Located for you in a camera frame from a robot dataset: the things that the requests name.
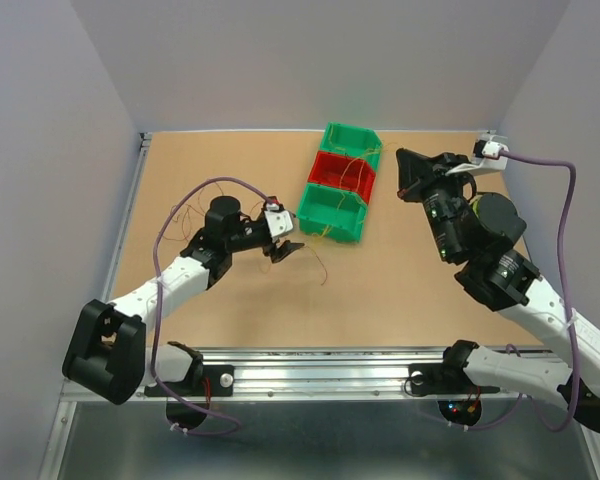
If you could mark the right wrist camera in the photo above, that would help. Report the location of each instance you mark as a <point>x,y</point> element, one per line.
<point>489,154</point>

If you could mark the left aluminium frame post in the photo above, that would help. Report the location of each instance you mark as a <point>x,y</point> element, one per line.
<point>121,226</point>

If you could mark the green plastic bin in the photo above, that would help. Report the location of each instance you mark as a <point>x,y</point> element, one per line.
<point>352,141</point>
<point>332,213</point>

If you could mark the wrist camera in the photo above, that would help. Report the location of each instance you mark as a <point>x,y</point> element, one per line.
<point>489,154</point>
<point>279,220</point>

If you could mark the far green plastic bin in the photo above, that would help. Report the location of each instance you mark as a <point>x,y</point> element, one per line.
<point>352,141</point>

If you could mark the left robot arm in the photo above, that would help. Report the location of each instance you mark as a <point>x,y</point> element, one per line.
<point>108,353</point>

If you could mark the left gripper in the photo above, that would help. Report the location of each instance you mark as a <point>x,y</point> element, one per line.
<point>286,248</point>

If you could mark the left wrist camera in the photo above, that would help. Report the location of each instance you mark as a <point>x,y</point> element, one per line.
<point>279,220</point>

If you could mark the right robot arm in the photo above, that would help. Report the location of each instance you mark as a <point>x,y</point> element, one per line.
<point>478,233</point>

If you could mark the near green plastic bin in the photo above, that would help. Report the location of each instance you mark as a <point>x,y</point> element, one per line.
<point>332,213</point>

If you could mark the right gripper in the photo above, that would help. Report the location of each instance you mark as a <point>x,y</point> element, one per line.
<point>414,169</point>

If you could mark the red plastic bin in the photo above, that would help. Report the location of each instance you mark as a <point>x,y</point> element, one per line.
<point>344,173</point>

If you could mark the aluminium mounting rail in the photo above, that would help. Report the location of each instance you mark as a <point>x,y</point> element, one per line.
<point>350,375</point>

